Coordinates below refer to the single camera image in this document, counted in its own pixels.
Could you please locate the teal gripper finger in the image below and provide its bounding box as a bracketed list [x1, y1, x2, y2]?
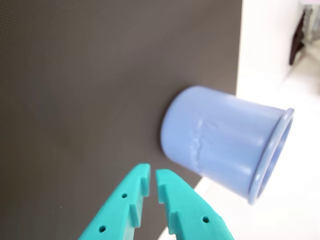
[155, 168, 235, 240]
[77, 163, 151, 240]

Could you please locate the lavender ceramic cup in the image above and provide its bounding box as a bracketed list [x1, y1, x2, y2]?
[159, 85, 295, 206]

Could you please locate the dark grey textured mat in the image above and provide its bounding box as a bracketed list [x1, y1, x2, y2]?
[0, 0, 243, 240]

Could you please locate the dark brown background object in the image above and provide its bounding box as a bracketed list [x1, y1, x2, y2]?
[289, 9, 307, 66]

